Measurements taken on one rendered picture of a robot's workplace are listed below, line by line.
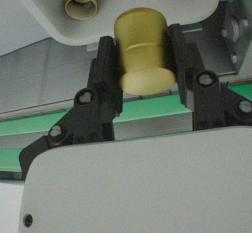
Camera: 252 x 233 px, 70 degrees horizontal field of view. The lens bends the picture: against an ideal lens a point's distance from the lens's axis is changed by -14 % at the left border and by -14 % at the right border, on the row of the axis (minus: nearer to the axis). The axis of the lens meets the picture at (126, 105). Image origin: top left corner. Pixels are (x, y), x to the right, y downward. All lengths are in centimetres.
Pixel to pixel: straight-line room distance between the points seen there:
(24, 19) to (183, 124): 28
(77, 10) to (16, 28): 15
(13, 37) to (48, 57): 9
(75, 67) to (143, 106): 11
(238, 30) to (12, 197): 58
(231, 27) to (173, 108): 12
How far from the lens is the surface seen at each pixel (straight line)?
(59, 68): 31
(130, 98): 27
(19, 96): 34
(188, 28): 28
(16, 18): 35
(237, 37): 22
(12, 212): 59
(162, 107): 25
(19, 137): 34
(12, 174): 62
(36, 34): 37
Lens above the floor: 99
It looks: 21 degrees down
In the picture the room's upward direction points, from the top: 176 degrees clockwise
